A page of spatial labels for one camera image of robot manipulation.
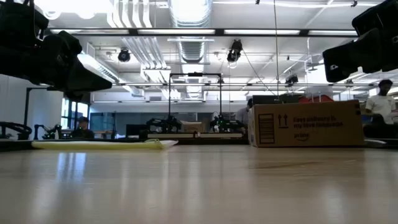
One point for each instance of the small background cardboard box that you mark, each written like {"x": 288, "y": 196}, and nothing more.
{"x": 192, "y": 126}

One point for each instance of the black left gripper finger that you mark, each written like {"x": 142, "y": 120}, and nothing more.
{"x": 87, "y": 81}

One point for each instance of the black background robot arm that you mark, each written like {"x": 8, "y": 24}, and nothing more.
{"x": 225, "y": 124}
{"x": 49, "y": 132}
{"x": 164, "y": 124}

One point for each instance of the white mesh pouch yellow trim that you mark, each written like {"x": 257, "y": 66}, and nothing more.
{"x": 99, "y": 144}

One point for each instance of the black ceiling camera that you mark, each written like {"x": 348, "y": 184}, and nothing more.
{"x": 124, "y": 55}
{"x": 234, "y": 51}
{"x": 291, "y": 80}

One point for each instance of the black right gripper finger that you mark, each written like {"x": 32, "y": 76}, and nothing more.
{"x": 351, "y": 59}

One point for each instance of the red storage bins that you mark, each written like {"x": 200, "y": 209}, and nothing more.
{"x": 315, "y": 99}

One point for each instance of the brown cardboard shipping box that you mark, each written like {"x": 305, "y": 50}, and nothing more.
{"x": 306, "y": 124}

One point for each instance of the black overhead frame beam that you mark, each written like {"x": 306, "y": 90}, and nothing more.
{"x": 217, "y": 31}

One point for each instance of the black background station frame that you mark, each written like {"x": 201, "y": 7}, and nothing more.
{"x": 195, "y": 74}

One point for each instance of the black monitor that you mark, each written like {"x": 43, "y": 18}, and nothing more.
{"x": 135, "y": 130}

